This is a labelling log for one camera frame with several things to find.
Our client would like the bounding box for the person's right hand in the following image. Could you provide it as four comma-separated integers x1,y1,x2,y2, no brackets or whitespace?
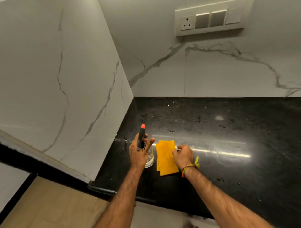
172,145,195,171

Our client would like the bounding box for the person's left hand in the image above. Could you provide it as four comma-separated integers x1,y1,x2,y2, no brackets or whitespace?
129,133,156,170

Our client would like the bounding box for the yellow cleaning cloth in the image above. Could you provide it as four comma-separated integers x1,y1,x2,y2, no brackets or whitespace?
156,140,179,177

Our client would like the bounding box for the clear spray bottle black trigger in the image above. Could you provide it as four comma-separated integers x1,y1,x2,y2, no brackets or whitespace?
136,124,155,168

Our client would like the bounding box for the person's right forearm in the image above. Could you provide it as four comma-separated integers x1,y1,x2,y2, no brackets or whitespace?
184,167,276,228

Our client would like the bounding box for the person's left forearm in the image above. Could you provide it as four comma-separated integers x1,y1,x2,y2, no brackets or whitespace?
94,167,145,228

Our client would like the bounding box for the yellow thread wristband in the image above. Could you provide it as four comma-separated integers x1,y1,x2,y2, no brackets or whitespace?
181,156,201,178

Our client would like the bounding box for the black stone countertop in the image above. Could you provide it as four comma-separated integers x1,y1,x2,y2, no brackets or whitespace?
87,96,301,228

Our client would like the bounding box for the white base cabinet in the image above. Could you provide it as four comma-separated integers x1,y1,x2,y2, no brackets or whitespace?
130,201,220,228

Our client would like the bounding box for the black door frame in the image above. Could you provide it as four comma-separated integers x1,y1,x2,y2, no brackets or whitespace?
0,143,94,218

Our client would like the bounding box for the white wall switch panel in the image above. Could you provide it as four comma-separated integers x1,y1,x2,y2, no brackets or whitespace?
174,0,254,37

